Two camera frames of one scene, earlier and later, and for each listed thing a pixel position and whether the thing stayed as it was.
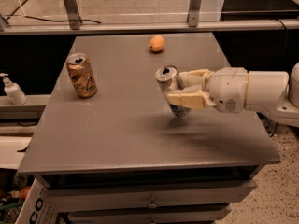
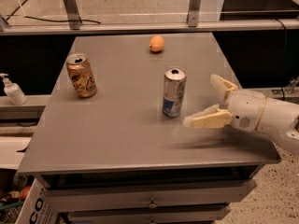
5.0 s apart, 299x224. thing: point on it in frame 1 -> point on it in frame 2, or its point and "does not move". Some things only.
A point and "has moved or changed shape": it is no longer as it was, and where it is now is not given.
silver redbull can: x=170 y=79 has moved or changed shape
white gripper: x=228 y=88 -> x=246 y=110
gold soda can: x=81 y=76 does not move
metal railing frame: x=192 y=23 does not move
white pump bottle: x=14 y=91 does not move
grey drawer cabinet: x=122 y=157 does not move
